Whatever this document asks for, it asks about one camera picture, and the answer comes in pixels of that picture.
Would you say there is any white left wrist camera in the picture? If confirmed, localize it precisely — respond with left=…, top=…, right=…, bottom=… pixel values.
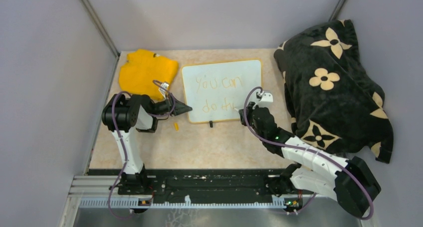
left=159, top=82, right=169, bottom=99

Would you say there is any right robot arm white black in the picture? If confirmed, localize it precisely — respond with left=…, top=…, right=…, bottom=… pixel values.
left=239, top=101, right=381, bottom=220

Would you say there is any yellow framed whiteboard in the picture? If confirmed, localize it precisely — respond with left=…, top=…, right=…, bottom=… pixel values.
left=181, top=59, right=262, bottom=124

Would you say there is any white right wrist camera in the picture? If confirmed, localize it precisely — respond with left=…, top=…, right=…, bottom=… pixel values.
left=254, top=90, right=274, bottom=108

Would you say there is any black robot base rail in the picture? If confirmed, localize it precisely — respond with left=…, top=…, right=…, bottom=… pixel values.
left=109, top=167, right=315, bottom=214

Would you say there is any black floral blanket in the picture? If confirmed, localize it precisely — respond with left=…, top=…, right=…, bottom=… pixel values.
left=273, top=19, right=394, bottom=164

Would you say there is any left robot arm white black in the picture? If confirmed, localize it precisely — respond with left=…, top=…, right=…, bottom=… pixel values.
left=101, top=92, right=192, bottom=195

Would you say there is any right corner metal post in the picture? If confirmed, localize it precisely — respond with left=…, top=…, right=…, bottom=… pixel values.
left=328, top=0, right=347, bottom=21

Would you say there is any yellow folded cloth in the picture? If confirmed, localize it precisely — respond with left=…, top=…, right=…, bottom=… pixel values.
left=118, top=49, right=179, bottom=101

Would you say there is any corner metal post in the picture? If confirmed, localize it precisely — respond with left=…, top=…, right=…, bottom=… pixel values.
left=80, top=0, right=120, bottom=57
left=328, top=0, right=347, bottom=21

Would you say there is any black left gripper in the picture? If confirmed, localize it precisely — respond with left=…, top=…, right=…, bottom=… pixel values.
left=151, top=92, right=192, bottom=116

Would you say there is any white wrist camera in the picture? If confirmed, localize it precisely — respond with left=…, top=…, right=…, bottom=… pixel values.
left=254, top=90, right=274, bottom=108
left=159, top=82, right=169, bottom=99

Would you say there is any left corner metal post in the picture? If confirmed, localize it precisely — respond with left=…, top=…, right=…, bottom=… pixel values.
left=80, top=0, right=120, bottom=57

